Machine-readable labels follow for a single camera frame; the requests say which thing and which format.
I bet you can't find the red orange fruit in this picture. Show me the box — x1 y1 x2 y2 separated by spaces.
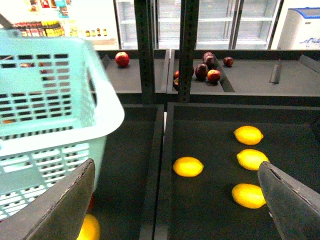
207 69 221 84

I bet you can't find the small dark red fruit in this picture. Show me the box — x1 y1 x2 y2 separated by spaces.
223 56 234 68

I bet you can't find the yellow lemon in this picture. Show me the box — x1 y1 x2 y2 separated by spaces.
172 156 204 177
231 183 266 209
236 149 270 171
233 125 264 146

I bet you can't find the red apple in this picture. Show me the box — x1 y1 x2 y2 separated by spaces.
115 51 130 68

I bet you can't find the light blue plastic basket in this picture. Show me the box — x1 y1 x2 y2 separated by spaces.
0 29 125 220

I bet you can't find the glass door display fridge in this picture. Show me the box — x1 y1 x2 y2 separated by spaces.
113 0 285 50

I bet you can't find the white chest freezer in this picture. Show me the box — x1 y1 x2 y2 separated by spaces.
277 7 320 50

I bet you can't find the yellow fruit bottom left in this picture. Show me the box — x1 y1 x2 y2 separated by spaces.
76 213 101 240

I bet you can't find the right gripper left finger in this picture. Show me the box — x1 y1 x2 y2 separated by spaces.
0 158 95 240

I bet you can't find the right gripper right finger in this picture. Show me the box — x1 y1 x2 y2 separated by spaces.
257 161 320 240

